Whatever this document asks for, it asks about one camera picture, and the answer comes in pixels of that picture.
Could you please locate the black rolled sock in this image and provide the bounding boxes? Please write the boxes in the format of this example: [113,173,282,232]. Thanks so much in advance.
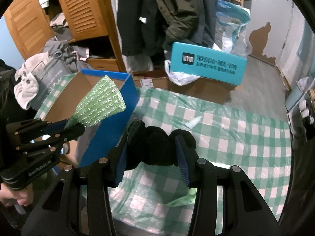
[126,118,196,171]

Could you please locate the shoe rack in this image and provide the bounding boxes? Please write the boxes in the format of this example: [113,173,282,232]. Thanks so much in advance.
[285,76,314,142]

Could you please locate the green checkered tablecloth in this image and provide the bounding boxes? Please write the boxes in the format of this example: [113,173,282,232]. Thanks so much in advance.
[34,73,292,235]

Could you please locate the blue white plastic bag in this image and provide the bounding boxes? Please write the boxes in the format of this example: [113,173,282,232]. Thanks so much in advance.
[215,0,252,58]

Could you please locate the black hanging coat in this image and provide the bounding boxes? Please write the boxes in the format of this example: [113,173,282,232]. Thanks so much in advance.
[117,0,166,57]

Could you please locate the teal printed box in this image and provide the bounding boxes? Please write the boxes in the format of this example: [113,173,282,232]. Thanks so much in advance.
[170,42,247,86]

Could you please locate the wooden louvered wardrobe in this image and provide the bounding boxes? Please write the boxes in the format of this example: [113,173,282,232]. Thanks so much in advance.
[1,0,126,72]

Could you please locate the blue cardboard shoe box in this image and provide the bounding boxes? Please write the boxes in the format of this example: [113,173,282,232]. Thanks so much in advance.
[44,68,140,169]

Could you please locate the green scrubbing cloth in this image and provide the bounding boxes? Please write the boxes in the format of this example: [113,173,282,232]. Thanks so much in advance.
[66,76,126,128]

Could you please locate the person left hand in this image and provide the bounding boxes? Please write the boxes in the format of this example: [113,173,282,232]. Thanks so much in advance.
[0,183,34,207]

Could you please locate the white towel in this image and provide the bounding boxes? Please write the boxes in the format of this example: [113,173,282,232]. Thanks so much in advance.
[14,52,51,110]

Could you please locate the olive hanging jacket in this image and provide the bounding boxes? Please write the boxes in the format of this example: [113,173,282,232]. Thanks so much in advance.
[156,0,218,51]

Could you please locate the light green cloth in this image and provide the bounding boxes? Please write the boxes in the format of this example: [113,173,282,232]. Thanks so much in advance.
[167,188,197,207]

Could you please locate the grey tote bag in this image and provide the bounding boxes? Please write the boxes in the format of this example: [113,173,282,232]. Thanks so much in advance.
[31,53,78,110]

